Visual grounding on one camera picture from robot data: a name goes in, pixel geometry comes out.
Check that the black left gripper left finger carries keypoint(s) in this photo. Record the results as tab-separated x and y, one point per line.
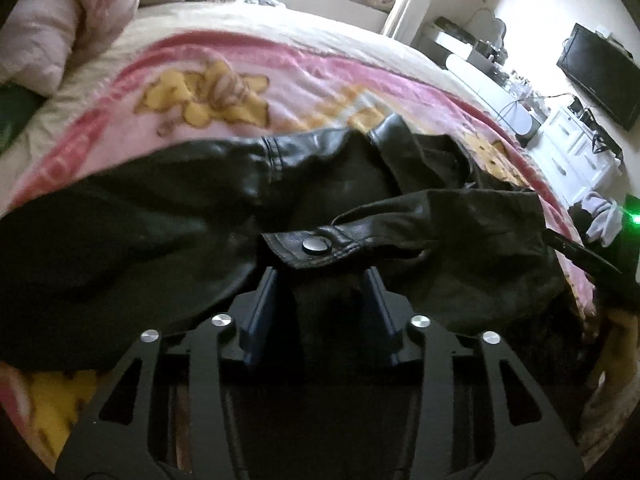
166	410

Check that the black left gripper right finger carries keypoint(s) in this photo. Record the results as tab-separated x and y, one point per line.
473	410

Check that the black leather jacket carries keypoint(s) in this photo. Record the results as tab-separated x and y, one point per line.
162	240

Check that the lilac garment on chair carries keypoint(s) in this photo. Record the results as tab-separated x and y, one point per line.
606	218

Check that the white drawer cabinet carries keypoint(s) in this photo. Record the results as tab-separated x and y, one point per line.
568	156

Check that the white rounded bed footboard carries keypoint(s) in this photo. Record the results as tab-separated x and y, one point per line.
506	109

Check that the pink cartoon fleece blanket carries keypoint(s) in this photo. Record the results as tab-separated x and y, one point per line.
219	85

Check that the beige bed sheet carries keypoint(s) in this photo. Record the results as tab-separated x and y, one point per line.
294	29

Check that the pink folded quilt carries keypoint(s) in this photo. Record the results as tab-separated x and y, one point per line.
43	39

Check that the black wall television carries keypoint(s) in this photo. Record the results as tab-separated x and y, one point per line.
606	74

